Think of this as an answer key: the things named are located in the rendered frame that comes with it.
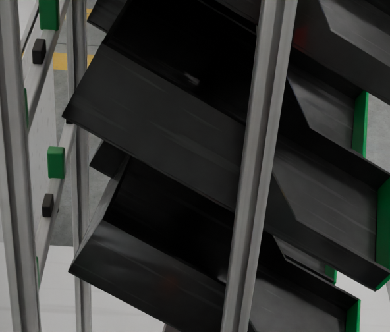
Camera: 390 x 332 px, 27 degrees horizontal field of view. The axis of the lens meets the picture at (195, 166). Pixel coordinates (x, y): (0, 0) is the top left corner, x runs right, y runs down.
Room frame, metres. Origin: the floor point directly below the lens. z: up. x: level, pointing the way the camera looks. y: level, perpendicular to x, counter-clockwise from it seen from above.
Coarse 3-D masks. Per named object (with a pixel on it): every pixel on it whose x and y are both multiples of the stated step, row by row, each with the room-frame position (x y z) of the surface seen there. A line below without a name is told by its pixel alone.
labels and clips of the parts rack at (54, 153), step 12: (48, 0) 0.62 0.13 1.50; (48, 12) 0.62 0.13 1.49; (48, 24) 0.62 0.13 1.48; (36, 48) 0.56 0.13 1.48; (36, 60) 0.56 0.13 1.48; (48, 156) 0.62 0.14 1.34; (60, 156) 0.62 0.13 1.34; (48, 168) 0.62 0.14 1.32; (60, 168) 0.62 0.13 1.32; (48, 204) 0.57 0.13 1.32; (48, 216) 0.56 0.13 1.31
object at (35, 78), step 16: (64, 0) 0.68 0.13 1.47; (64, 16) 0.66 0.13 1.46; (48, 32) 0.61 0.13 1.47; (256, 32) 0.51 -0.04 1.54; (48, 48) 0.59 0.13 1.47; (32, 64) 0.56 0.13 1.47; (48, 64) 0.58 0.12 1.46; (32, 80) 0.54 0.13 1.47; (32, 96) 0.52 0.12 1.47; (32, 112) 0.50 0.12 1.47; (64, 128) 0.70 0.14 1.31; (64, 144) 0.67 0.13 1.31; (48, 192) 0.60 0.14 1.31; (48, 224) 0.55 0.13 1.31; (48, 240) 0.53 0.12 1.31
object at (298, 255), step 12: (108, 144) 0.65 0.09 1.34; (96, 156) 0.65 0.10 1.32; (108, 156) 0.65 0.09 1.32; (120, 156) 0.65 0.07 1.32; (96, 168) 0.65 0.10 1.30; (108, 168) 0.65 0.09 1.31; (288, 252) 0.65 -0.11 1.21; (300, 252) 0.66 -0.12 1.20; (300, 264) 0.62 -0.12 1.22; (312, 264) 0.65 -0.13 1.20; (324, 264) 0.66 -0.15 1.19; (324, 276) 0.62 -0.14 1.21; (336, 276) 0.62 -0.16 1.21
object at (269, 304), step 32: (128, 160) 0.58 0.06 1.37; (128, 192) 0.62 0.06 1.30; (160, 192) 0.62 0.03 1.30; (192, 192) 0.61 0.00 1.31; (96, 224) 0.51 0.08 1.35; (128, 224) 0.58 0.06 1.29; (160, 224) 0.60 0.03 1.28; (192, 224) 0.61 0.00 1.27; (224, 224) 0.61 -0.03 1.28; (96, 256) 0.50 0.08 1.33; (128, 256) 0.49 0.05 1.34; (160, 256) 0.49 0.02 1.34; (192, 256) 0.58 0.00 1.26; (224, 256) 0.59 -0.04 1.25; (128, 288) 0.49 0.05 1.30; (160, 288) 0.49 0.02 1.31; (192, 288) 0.49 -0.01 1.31; (224, 288) 0.48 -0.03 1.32; (256, 288) 0.57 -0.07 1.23; (288, 288) 0.59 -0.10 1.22; (320, 288) 0.59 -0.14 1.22; (160, 320) 0.49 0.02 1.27; (192, 320) 0.49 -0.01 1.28; (256, 320) 0.53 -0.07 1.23; (288, 320) 0.55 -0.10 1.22; (320, 320) 0.56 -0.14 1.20; (352, 320) 0.57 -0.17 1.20
